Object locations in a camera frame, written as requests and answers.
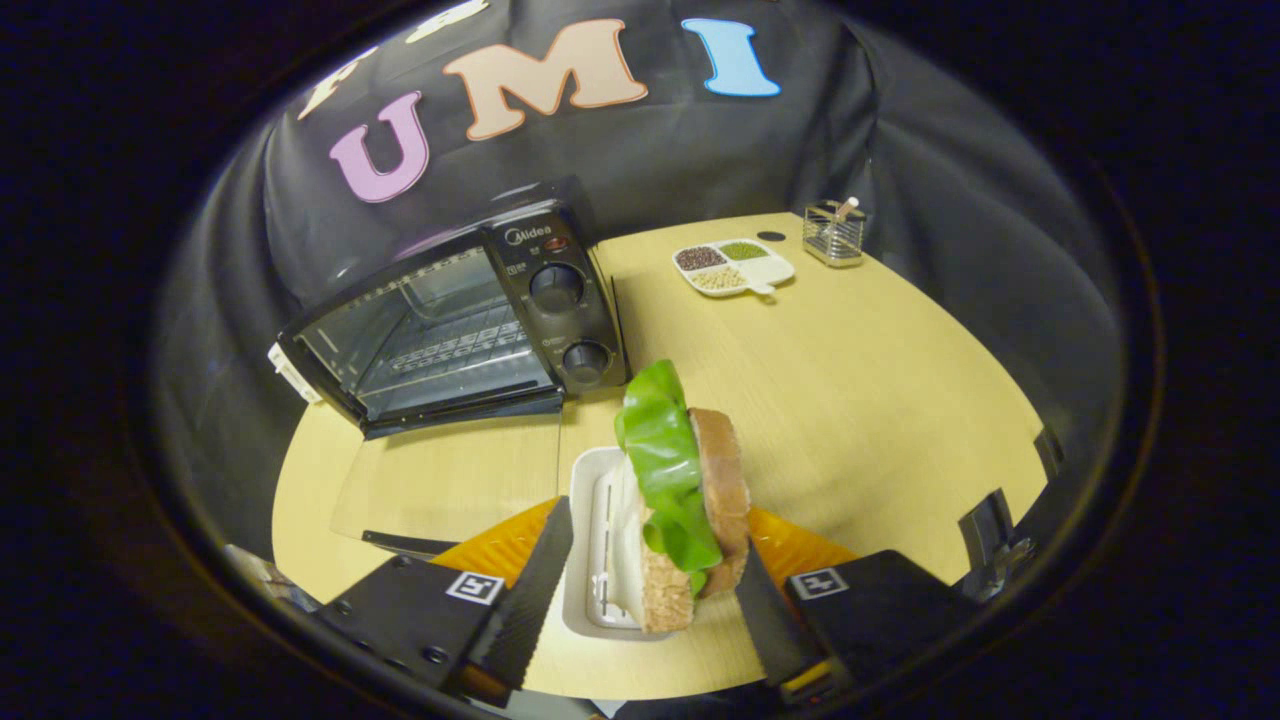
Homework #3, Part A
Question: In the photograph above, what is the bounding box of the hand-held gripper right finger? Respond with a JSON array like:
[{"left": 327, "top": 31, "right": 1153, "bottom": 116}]
[{"left": 735, "top": 505, "right": 986, "bottom": 706}]

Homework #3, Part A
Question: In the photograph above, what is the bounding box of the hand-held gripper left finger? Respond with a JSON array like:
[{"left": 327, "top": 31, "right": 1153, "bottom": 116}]
[{"left": 310, "top": 495, "right": 576, "bottom": 709}]

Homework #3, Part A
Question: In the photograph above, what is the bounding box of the lettuce sandwich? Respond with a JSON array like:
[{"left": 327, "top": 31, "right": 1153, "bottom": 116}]
[{"left": 613, "top": 360, "right": 753, "bottom": 634}]

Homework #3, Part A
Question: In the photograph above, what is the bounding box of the black toaster oven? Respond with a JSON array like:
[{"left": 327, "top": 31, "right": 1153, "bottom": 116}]
[{"left": 268, "top": 198, "right": 631, "bottom": 557}]

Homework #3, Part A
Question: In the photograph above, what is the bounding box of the white plastic tray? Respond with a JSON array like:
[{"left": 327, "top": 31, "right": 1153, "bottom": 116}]
[{"left": 562, "top": 446, "right": 691, "bottom": 641}]

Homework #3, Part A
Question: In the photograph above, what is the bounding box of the white divided grain dish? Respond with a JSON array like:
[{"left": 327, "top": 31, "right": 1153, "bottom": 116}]
[{"left": 672, "top": 238, "right": 797, "bottom": 299}]

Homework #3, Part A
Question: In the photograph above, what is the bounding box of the wire mesh holder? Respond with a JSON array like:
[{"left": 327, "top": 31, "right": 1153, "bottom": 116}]
[{"left": 803, "top": 200, "right": 867, "bottom": 268}]

